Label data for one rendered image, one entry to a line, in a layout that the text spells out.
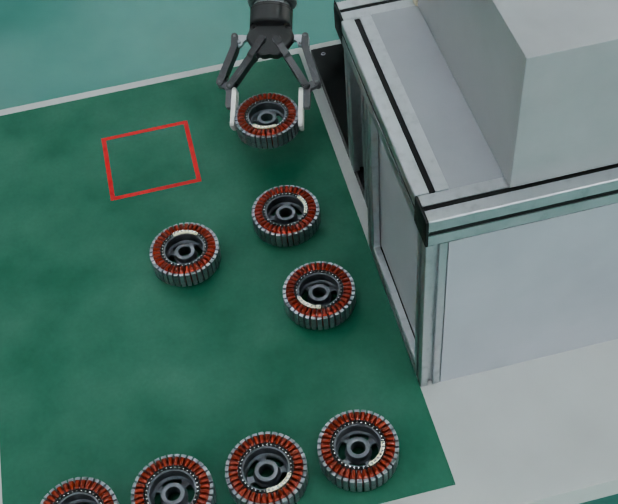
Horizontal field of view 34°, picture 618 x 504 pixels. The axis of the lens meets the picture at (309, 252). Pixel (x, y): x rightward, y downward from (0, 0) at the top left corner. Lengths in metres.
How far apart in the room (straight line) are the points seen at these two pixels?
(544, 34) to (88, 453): 0.85
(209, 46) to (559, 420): 2.06
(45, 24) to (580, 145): 2.49
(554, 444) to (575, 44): 0.59
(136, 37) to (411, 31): 1.97
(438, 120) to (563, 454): 0.49
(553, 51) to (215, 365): 0.72
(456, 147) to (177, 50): 2.05
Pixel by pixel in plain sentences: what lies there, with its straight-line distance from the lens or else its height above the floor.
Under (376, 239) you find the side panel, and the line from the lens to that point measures 1.59.
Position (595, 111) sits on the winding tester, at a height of 1.22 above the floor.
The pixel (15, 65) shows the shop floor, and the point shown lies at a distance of 3.35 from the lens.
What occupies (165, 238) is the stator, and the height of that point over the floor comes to 0.78.
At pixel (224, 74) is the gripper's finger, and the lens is 1.79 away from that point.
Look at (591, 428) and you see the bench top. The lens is 1.48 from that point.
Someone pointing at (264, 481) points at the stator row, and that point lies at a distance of 1.40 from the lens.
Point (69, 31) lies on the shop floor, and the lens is 3.42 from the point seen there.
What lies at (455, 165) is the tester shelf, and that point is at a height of 1.11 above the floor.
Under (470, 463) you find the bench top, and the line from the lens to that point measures 1.44.
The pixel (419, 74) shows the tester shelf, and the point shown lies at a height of 1.11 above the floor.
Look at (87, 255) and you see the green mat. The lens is 1.71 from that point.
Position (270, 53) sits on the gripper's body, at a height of 0.88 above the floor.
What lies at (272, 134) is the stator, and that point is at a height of 0.83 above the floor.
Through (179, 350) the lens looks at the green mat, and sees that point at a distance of 1.56.
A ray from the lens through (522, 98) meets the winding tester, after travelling 1.14.
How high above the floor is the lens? 2.02
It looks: 51 degrees down
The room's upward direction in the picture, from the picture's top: 6 degrees counter-clockwise
